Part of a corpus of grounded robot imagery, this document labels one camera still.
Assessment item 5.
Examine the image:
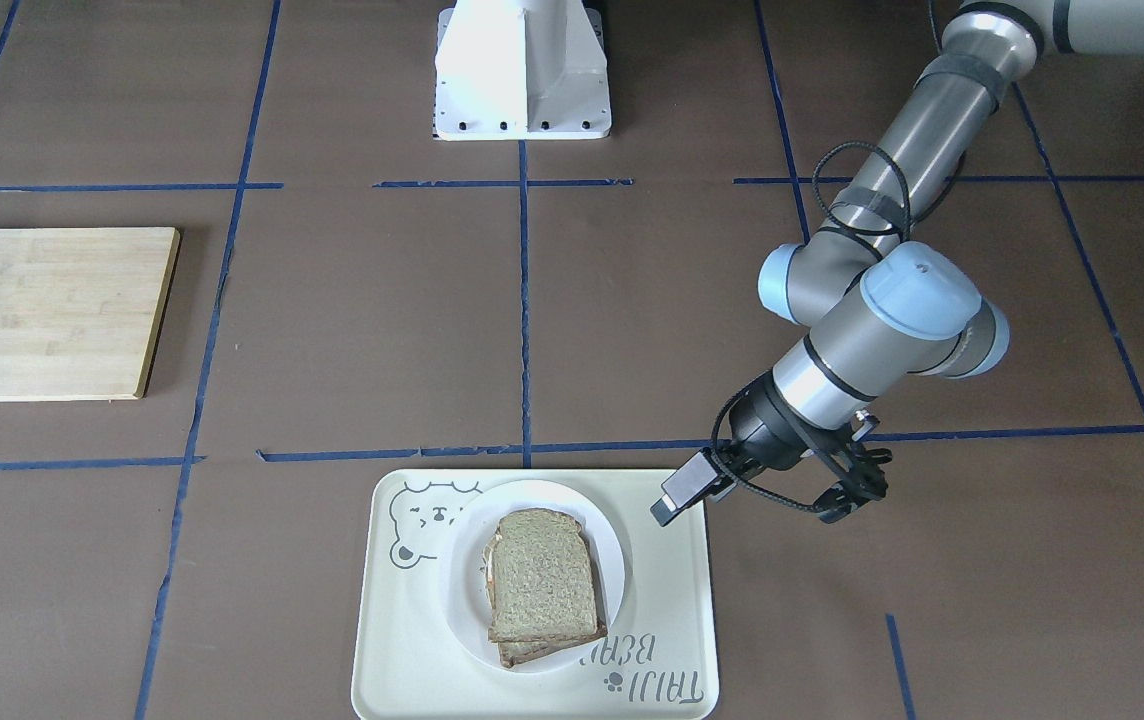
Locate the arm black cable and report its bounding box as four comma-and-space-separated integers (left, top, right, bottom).
710, 140, 969, 515

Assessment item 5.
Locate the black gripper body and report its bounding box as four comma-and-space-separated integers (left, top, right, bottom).
722, 372, 829, 480

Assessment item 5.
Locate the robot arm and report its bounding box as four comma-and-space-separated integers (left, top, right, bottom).
650, 1, 1144, 527

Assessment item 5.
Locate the bamboo cutting board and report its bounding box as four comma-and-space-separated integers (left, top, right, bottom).
0, 227, 182, 402

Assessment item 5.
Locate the white camera mast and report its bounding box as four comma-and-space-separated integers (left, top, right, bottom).
432, 1, 613, 142

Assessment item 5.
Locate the cream bear tray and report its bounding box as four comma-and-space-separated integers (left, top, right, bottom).
351, 469, 718, 719

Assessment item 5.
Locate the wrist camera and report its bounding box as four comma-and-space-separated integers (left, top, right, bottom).
815, 410, 893, 524

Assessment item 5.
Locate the bread slice with fried egg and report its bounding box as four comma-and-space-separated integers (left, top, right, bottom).
484, 528, 607, 668

